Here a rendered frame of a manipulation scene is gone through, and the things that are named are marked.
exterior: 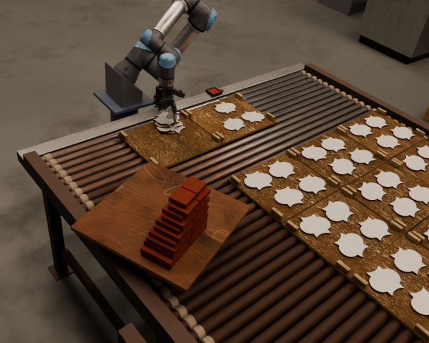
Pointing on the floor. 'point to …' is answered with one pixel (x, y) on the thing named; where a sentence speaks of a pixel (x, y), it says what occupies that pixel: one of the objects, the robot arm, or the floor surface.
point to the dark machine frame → (129, 335)
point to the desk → (344, 7)
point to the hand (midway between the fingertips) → (167, 117)
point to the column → (116, 112)
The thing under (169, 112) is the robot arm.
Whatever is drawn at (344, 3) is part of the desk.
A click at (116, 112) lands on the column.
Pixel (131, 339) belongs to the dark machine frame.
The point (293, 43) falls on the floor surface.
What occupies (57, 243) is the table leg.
